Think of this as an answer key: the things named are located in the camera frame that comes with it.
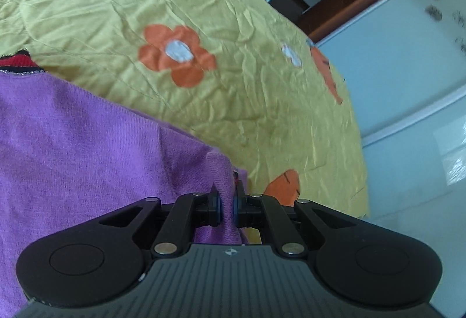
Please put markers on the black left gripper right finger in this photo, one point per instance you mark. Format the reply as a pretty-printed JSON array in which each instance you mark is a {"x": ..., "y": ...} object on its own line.
[{"x": 358, "y": 261}]

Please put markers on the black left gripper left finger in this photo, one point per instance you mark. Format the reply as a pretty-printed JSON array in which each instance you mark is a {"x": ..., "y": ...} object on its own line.
[{"x": 101, "y": 259}]

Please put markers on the frosted glass sliding wardrobe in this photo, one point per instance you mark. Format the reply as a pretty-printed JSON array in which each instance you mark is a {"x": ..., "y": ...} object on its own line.
[{"x": 404, "y": 65}]

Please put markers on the yellow floral bedspread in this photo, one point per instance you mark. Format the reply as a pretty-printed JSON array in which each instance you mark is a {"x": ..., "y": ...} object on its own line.
[{"x": 234, "y": 74}]

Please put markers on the purple knit sweater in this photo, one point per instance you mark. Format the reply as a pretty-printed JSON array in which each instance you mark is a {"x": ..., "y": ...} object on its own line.
[{"x": 68, "y": 156}]

